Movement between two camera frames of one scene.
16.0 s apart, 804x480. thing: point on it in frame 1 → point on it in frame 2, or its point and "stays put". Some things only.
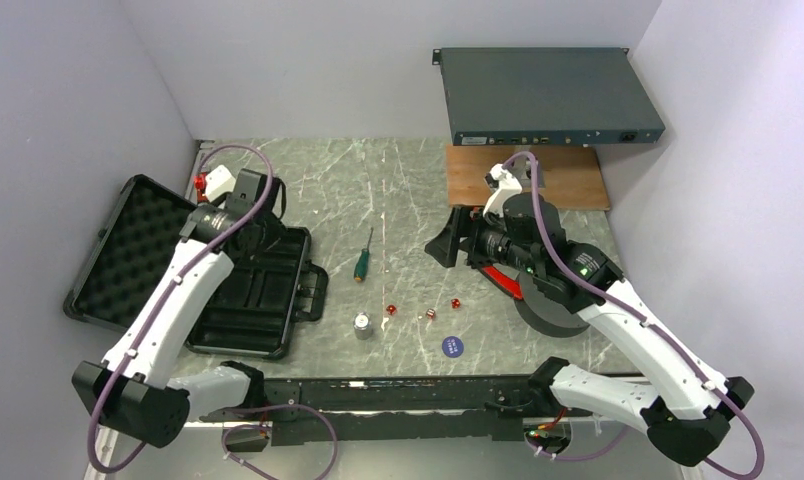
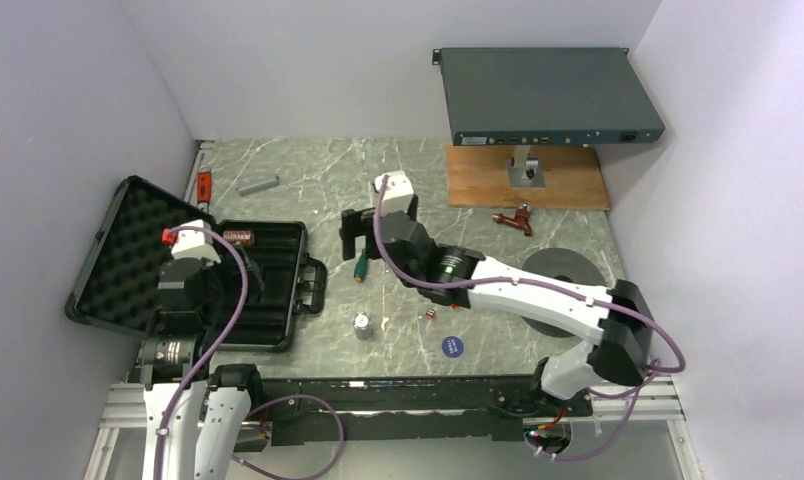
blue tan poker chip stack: x=363 y=327 stays put
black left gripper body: x=270 y=216 → x=225 y=286
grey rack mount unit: x=532 y=95 stays put
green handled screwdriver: x=363 y=261 stays put
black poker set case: x=256 y=306 stays put
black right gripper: x=445 y=246 → x=356 y=224
